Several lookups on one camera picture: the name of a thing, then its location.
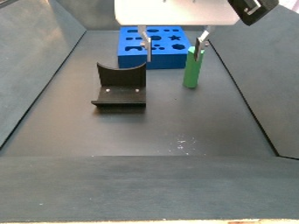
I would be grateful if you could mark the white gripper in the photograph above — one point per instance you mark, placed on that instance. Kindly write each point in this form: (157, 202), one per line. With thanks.
(175, 12)

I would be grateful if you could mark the black curved holder stand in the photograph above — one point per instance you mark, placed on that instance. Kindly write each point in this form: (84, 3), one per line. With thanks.
(121, 87)

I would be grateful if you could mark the blue shape sorting board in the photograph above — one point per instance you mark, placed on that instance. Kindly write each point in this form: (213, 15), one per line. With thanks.
(169, 47)

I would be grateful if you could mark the green hexagon peg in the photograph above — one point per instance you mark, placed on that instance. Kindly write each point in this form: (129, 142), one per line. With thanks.
(192, 69)

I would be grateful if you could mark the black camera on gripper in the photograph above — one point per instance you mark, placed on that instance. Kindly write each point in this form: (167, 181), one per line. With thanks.
(251, 10)

